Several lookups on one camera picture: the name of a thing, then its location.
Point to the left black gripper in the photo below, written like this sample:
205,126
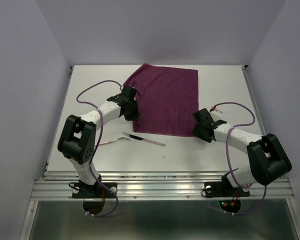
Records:
135,116

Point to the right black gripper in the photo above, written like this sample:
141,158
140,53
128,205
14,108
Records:
196,130

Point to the pink handled knife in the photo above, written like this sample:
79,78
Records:
144,139

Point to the purple cloth napkin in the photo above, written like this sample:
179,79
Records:
167,98

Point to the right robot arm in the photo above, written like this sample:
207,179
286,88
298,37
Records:
267,160

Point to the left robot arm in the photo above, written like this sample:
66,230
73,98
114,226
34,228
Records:
78,137

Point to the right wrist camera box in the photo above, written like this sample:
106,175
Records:
216,114

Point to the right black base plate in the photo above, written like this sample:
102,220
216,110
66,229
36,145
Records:
220,189

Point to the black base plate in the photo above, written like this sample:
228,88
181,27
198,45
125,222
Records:
220,189
82,190

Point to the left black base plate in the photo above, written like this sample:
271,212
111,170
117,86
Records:
82,190

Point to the aluminium rail frame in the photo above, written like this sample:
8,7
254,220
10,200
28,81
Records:
158,196

